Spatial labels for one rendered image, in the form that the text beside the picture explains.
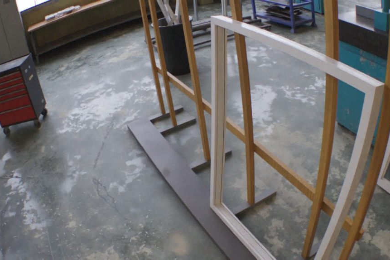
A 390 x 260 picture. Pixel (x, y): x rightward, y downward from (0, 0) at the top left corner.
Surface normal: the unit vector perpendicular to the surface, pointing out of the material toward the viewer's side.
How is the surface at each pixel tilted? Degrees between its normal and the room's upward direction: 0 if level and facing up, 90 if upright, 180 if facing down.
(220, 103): 90
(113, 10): 90
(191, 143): 0
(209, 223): 0
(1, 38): 90
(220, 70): 90
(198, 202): 0
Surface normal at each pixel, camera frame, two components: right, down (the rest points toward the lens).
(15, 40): 0.46, 0.42
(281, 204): -0.14, -0.83
